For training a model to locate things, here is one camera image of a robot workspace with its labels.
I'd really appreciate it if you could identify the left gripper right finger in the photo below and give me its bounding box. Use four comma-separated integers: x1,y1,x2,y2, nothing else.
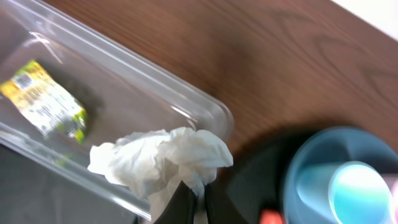
205,182,247,224

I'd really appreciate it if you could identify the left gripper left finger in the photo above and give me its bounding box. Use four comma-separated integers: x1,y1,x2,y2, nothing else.
154,182,197,224

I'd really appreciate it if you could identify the orange carrot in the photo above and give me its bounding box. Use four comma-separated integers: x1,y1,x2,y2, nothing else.
259,209,284,224

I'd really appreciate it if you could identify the white napkin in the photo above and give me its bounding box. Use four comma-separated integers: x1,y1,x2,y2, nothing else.
87,127,233,222

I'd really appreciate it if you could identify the light blue cup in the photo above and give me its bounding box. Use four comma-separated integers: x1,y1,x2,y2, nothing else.
296,161,391,223

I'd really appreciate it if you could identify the green yellow snack wrapper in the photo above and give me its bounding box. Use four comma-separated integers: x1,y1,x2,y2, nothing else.
1,60,88,143

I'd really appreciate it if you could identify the round black tray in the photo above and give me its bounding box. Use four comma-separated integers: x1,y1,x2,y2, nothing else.
218,127,317,223

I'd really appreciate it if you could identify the clear plastic bin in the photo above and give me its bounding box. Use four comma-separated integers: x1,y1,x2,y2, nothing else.
1,0,233,219

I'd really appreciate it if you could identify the dark blue plate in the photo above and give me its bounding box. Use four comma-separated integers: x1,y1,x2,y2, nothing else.
283,127,397,223

